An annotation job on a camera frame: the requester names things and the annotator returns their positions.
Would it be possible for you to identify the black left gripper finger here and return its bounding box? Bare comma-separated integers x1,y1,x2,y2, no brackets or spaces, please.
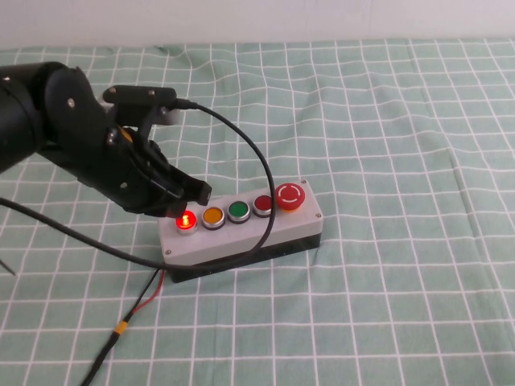
163,200,188,220
159,163,213,204

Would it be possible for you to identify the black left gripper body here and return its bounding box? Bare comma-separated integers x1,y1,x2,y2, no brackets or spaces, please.
79,124,187,217

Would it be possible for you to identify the red illuminated push button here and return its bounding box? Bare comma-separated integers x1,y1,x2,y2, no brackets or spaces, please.
175,209,200,237

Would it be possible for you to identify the yellow push button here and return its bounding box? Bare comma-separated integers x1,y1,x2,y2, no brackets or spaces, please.
200,206,226,232

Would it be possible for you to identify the green push button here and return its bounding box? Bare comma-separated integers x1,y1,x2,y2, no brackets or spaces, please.
226,200,253,224

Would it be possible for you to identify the grey black button box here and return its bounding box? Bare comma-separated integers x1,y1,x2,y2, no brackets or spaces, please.
157,179,324,285

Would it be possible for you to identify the dark red push button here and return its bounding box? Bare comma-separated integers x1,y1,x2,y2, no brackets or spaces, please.
252,195,277,219

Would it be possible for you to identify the red mushroom emergency stop button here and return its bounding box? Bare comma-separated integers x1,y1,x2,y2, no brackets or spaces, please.
274,183,307,213

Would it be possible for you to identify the green white checked tablecloth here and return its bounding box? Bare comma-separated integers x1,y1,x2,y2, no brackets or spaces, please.
0,38,515,386

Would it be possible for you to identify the black camera cable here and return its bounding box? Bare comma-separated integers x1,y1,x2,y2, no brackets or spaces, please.
0,98,279,270

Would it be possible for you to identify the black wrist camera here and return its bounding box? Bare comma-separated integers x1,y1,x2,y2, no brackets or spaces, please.
102,85,179,133

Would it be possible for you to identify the red black power cable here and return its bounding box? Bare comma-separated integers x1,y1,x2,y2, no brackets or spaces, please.
79,268,167,386

